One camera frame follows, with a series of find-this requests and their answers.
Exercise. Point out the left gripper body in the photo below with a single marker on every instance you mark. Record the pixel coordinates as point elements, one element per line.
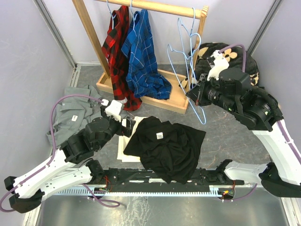
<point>117,127</point>

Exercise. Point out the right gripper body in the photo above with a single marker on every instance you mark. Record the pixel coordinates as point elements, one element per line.
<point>209,91</point>

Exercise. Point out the wooden clothes rack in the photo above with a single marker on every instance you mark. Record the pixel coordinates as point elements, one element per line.
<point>178,101</point>

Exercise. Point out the light blue hangers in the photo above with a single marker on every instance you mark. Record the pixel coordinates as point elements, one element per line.
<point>191,34</point>

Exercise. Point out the black shirt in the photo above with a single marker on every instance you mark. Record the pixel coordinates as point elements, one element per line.
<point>170,150</point>

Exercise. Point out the light blue picked hanger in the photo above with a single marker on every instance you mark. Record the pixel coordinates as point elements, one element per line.
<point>203,120</point>

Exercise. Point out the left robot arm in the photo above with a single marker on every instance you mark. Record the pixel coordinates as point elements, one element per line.
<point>70,165</point>

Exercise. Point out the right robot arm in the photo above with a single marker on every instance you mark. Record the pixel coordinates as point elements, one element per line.
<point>282,176</point>

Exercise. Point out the grey shirt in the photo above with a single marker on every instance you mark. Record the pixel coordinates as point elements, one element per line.
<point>72,113</point>

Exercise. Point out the blue plaid shirt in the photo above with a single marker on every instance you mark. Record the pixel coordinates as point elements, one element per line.
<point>143,77</point>

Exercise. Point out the red plaid shirt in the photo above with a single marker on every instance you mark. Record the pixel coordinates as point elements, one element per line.
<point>117,62</point>

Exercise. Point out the blue hanger under red shirt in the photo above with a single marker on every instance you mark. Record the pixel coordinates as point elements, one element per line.
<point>112,15</point>

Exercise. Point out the cream folded cloth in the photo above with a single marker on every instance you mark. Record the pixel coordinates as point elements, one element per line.
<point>123,141</point>

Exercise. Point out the black floral blanket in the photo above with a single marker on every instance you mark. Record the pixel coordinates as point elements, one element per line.
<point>235,58</point>

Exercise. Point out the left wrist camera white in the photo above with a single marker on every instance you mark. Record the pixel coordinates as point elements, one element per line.
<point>112,109</point>

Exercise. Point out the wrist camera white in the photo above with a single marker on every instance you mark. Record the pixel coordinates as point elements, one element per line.
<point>220,64</point>
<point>112,109</point>

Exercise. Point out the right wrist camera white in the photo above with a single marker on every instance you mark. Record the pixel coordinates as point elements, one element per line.
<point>220,64</point>

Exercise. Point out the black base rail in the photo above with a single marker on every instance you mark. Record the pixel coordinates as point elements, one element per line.
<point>140,180</point>

